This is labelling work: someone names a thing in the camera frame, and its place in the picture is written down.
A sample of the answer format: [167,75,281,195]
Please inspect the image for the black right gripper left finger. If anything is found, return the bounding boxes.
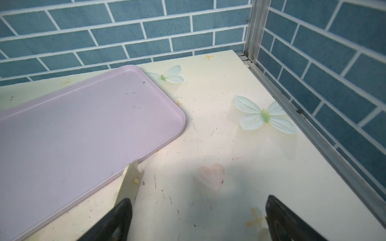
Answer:
[78,198,133,241]

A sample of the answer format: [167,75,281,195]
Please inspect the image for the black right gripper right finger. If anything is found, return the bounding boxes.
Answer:
[265,195,326,241]

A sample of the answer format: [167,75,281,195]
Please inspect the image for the metal kitchen tongs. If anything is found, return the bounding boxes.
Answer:
[115,161,143,208]

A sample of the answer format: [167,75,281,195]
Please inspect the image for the lilac plastic tray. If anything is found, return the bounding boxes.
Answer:
[1,65,186,241]

